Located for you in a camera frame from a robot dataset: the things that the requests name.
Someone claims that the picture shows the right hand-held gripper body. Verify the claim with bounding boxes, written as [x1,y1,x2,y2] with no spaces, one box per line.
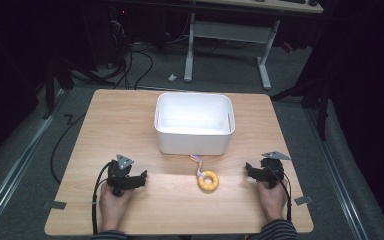
[257,150,292,190]

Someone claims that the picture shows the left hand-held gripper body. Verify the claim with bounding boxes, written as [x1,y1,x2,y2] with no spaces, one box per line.
[106,153,140,198]

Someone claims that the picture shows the yellow ring rope toy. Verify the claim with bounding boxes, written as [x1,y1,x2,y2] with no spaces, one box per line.
[189,154,220,193]

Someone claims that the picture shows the white plastic bin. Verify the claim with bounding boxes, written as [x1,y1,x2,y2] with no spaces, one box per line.
[153,92,237,157]

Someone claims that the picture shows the person's right hand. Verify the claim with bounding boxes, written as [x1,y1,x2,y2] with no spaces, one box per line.
[256,178,289,222]

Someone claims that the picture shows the person's left hand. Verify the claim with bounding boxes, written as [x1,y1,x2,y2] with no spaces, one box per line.
[98,182,135,232]

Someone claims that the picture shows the grey tape piece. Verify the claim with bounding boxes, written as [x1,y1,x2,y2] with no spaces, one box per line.
[293,195,314,206]
[42,200,68,211]

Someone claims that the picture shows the black metal stand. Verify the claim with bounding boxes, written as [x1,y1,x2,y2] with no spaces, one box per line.
[41,55,116,121]
[269,74,335,142]

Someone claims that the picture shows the desk with white metal legs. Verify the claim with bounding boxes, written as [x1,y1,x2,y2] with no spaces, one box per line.
[182,0,325,91]

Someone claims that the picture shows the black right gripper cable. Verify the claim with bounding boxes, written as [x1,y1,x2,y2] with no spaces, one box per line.
[269,165,293,222]

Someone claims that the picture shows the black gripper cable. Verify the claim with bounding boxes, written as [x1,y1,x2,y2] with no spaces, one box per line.
[91,162,114,236]
[269,165,293,222]

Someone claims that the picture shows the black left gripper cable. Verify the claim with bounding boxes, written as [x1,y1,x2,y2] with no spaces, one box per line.
[91,162,114,236]

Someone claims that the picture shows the metal floor rail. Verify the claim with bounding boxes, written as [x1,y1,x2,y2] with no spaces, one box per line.
[0,88,68,231]
[303,105,371,240]

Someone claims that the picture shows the black floor cable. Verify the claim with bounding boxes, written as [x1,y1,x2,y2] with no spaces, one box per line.
[49,113,88,185]

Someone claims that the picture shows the bundle of black floor cables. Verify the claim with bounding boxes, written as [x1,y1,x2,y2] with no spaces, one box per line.
[108,13,155,91]

